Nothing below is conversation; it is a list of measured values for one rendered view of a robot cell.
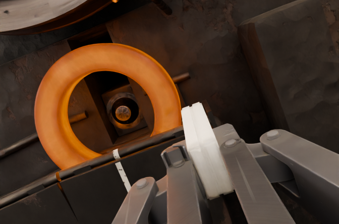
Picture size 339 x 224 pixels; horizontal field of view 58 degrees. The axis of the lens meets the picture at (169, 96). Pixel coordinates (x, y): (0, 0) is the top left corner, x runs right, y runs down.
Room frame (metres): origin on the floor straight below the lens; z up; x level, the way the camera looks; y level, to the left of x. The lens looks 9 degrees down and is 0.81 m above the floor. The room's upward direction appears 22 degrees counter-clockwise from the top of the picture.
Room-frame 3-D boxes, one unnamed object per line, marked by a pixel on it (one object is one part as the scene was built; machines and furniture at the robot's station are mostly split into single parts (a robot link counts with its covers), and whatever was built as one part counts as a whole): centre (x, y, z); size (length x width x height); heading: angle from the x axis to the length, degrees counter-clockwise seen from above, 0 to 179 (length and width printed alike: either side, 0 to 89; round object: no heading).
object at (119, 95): (0.63, 0.06, 0.74); 0.30 x 0.06 x 0.07; 175
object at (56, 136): (0.39, 0.08, 0.75); 0.18 x 0.03 x 0.18; 84
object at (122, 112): (0.55, 0.07, 0.74); 0.17 x 0.04 x 0.04; 175
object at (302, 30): (0.38, -0.15, 0.68); 0.11 x 0.08 x 0.24; 175
